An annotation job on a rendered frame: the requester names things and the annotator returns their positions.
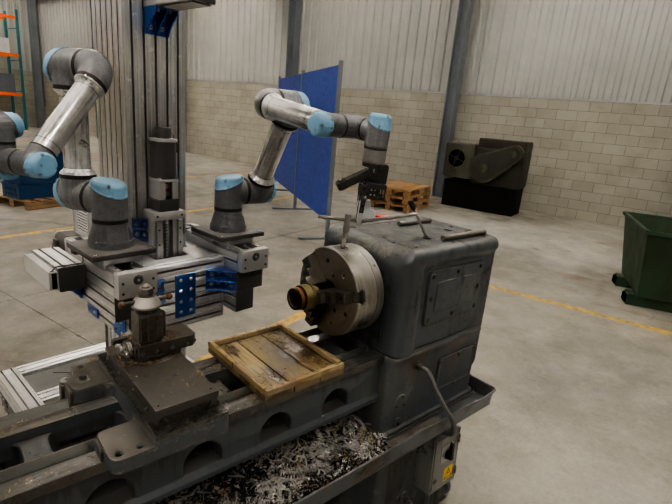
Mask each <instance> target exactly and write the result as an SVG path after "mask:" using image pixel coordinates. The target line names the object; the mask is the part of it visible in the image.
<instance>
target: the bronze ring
mask: <svg viewBox="0 0 672 504"><path fill-rule="evenodd" d="M316 291H319V289H318V288H317V287H316V286H314V285H312V284H310V283H309V282H305V283H303V284H302V285H297V286H296V287H294V288H291V289H289V291H288V293H287V301H288V304H289V306H290V307H291V308H292V309H293V310H306V309H308V310H311V309H314V308H315V306H316V304H317V293H316Z"/></svg>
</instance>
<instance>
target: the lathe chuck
mask: <svg viewBox="0 0 672 504"><path fill-rule="evenodd" d="M338 247H342V246H341V244H337V245H330V246H323V247H318V248H316V249H315V252H316V255H317V257H318V260H319V263H320V265H321V268H322V270H323V273H324V275H325V278H326V279H329V280H330V281H329V282H328V283H326V284H322V285H321V286H316V287H317V288H318V289H319V290H324V289H328V288H334V287H335V288H338V289H343V290H348V291H352V292H360V290H362V291H363V302H362V304H360V303H358V304H356V303H352V304H348V305H340V304H336V303H335V304H327V305H326V308H325V310H324V313H323V316H322V318H321V321H320V324H319V326H318V328H319V329H320V330H321V331H322V332H324V333H326V334H328V335H331V336H340V335H344V334H347V333H350V332H353V331H357V330H360V329H362V328H364V327H365V326H366V325H367V324H368V323H369V322H370V321H371V319H372V317H373V315H374V313H375V310H376V305H377V285H376V280H375V276H374V273H373V271H372V268H371V266H370V264H369V263H368V261H367V259H366V258H365V257H364V255H363V254H362V253H361V252H360V251H358V250H357V249H356V248H354V247H352V246H350V245H347V244H346V245H345V247H346V248H347V250H343V249H339V248H338ZM361 323H363V325H362V326H360V327H359V328H355V327H356V326H357V325H359V324H361Z"/></svg>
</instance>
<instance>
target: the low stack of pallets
mask: <svg viewBox="0 0 672 504"><path fill-rule="evenodd" d="M386 185H387V188H386V193H385V199H384V201H379V200H378V201H376V200H372V199H370V202H371V207H377V206H380V205H384V204H385V208H384V209H386V210H390V209H394V208H398V207H402V208H403V213H410V212H413V210H412V209H410V208H409V207H408V206H409V204H408V201H409V200H413V201H414V204H415V207H416V210H419V209H422V208H425V207H427V206H429V205H428V203H429V202H428V201H429V200H428V199H429V197H430V191H431V188H430V187H431V186H429V185H419V184H415V183H409V182H400V181H391V182H386ZM423 188H425V189H424V192H422V190H421V189H423ZM414 190H415V191H414ZM420 196H423V198H420ZM422 202H423V203H422ZM375 203H377V204H375ZM419 203H422V205H421V206H418V205H419Z"/></svg>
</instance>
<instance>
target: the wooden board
mask: <svg viewBox="0 0 672 504"><path fill-rule="evenodd" d="M282 324H283V323H279V324H278V325H277V324H275V325H274V326H273V325H271V326H266V327H267V328H266V327H262V328H258V329H254V330H251V331H247V333H246V332H242V333H238V334H235V335H231V336H232V337H230V336H228V337H223V338H219V339H215V340H211V341H209V342H208V346H209V347H208V352H209V353H210V354H211V355H212V356H213V357H214V358H216V359H217V360H218V361H219V362H220V363H222V365H224V367H226V368H227V369H228V370H229V371H230V372H231V373H232V374H233V375H235V376H236V377H237V378H238V379H239V380H240V381H241V382H242V383H243V384H245V385H246V386H247V387H248V388H249V389H250V390H251V391H252V392H253V393H255V394H256V395H257V396H258V397H259V398H260V399H261V400H263V401H264V402H265V403H268V402H270V401H273V400H276V399H278V398H281V397H283V396H286V395H289V394H291V393H293V392H297V391H299V390H302V389H305V388H307V387H310V386H313V385H315V384H318V383H320V382H322V381H325V380H328V379H330V378H333V377H335V376H338V375H341V374H343V371H344V363H343V362H341V361H340V360H339V359H338V358H336V357H334V356H333V355H331V354H329V353H328V352H326V351H324V350H323V349H322V348H320V347H319V346H317V345H314V343H312V342H310V341H309V340H308V341H307V339H306V338H305V337H303V336H302V335H300V334H299V333H297V332H296V331H294V332H293V329H291V328H289V327H287V326H285V324H283V325H282ZM280 330H281V331H280ZM277 331H280V332H281V333H279V332H278V335H277V334H272V333H273V332H274V333H276V332H277ZM248 332H249V333H248ZM266 333H267V334H266ZM268 333H270V334H271V335H268ZM284 333H285V334H284ZM263 334H264V335H263ZM281 334H282V336H280V335H281ZM286 334H287V335H288V336H289V337H291V339H290V340H289V338H287V337H288V336H287V335H286ZM261 335H262V336H263V337H262V336H261ZM267 335H268V336H267ZM273 335H274V336H276V337H274V336H273ZM285 335H286V338H285ZM269 336H270V337H269ZM271 336H273V337H271ZM249 337H250V338H249ZM280 337H281V338H280ZM248 338H249V339H248ZM251 338H253V339H251ZM272 338H273V339H272ZM274 338H275V340H274ZM276 338H278V339H276ZM279 338H280V339H281V340H280V339H279ZM245 339H246V340H245ZM250 339H251V340H250ZM285 339H286V343H287V342H288V343H287V344H286V345H285V342H284V341H285ZM239 340H240V342H239ZM244 340H245V341H244ZM272 340H274V341H275V342H276V343H275V342H273V341H272ZM276 340H278V341H280V342H281V341H282V340H283V341H282V342H283V344H282V343H278V341H276ZM293 340H294V343H293ZM296 340H297V342H298V345H297V342H296ZM241 341H242V342H241ZM254 341H255V342H254ZM256 341H258V342H256ZM269 341H271V342H272V343H271V342H269ZM248 342H249V343H248ZM295 342H296V344H295ZM230 343H231V344H230ZM268 343H269V344H268ZM299 343H301V344H304V345H301V344H299ZM275 344H278V345H279V346H277V345H276V346H274V345H275ZM223 345H224V346H225V347H226V348H225V347H224V346H223ZM234 345H235V346H234ZM284 345H285V346H286V347H285V346H284ZM290 345H291V346H290ZM292 345H296V346H292ZM220 346H222V348H221V347H220ZM227 346H228V347H227ZM230 346H231V348H230ZM288 346H289V348H288ZM223 347H224V348H223ZM292 347H294V348H292ZM295 347H297V348H295ZM304 347H305V348H307V349H310V350H309V351H308V350H306V349H305V348H304ZM234 348H235V350H234ZM260 348H261V349H260ZM284 348H288V349H289V350H288V349H284ZM301 348H302V349H301ZM220 349H221V351H220ZM223 349H224V350H223ZM228 349H229V350H228ZM291 349H292V350H291ZM300 349H301V350H300ZM239 350H240V351H239ZM247 350H248V351H247ZM249 350H250V351H249ZM298 350H300V351H298ZM303 350H304V351H303ZM224 351H226V352H224ZM227 351H228V352H227ZM305 351H306V353H308V354H304V352H305ZM310 351H311V352H310ZM237 352H238V353H237ZM249 352H252V353H249ZM295 352H297V354H299V355H296V353H295ZM298 352H299V353H298ZM301 352H302V353H301ZM314 352H315V354H318V357H317V356H316V355H315V354H313V353H314ZM232 353H233V354H232ZM271 353H272V354H271ZM293 353H294V354H293ZM300 354H303V355H300ZM226 355H227V356H226ZM234 355H235V356H234ZM305 356H306V357H305ZM319 356H320V357H319ZM313 357H314V358H313ZM322 357H323V358H322ZM300 358H301V359H302V361H299V360H301V359H300ZM304 358H305V359H306V360H307V361H305V359H304ZM310 358H311V359H313V360H314V361H311V360H310ZM319 358H320V359H319ZM316 359H317V360H318V361H317V360H316ZM323 359H325V361H324V360H323ZM309 360H310V361H309ZM321 360H323V361H321ZM319 361H321V363H320V362H319ZM326 361H327V362H326ZM312 362H313V363H312ZM323 362H325V364H324V363H323ZM339 362H340V363H339ZM300 363H301V364H300ZM304 363H305V364H306V366H307V367H305V364H304ZM319 363H320V364H319ZM326 363H327V364H329V365H327V367H326V366H325V365H326ZM310 364H311V365H310ZM321 364H324V365H321ZM331 364H333V365H331ZM317 366H318V367H317ZM329 366H330V367H329ZM310 367H311V368H310ZM322 367H324V368H322ZM275 368H276V369H275ZM284 368H286V369H284ZM298 368H299V370H297V369H298ZM307 368H308V369H307ZM309 368H310V370H309ZM311 369H314V370H315V371H313V370H311ZM275 370H276V372H277V373H275ZM278 371H279V372H278ZM272 372H273V373H274V374H275V375H277V377H275V378H274V375H273V373H272ZM250 373H251V374H250ZM262 373H263V375H262ZM269 373H270V375H268V374H269ZM279 373H281V374H279ZM303 373H304V374H303ZM306 373H307V374H308V375H307V374H306ZM257 375H258V376H261V377H258V376H257ZM282 375H283V376H282ZM250 376H251V377H250ZM271 376H273V377H271ZM253 377H254V378H253ZM265 377H266V378H265ZM280 377H282V378H283V377H285V380H284V379H281V378H280ZM286 377H287V378H286ZM277 378H278V379H277ZM280 379H281V380H280ZM295 379H296V380H295ZM263 380H265V381H264V382H262V381H263ZM279 380H280V381H279ZM286 380H287V381H286ZM288 380H289V381H288ZM281 382H282V383H284V384H281ZM261 383H262V384H261ZM268 383H269V384H268ZM277 383H278V384H277ZM264 384H265V385H264ZM270 384H271V385H272V386H271V385H270ZM266 386H267V387H266ZM268 386H270V387H268ZM266 389H267V390H266Z"/></svg>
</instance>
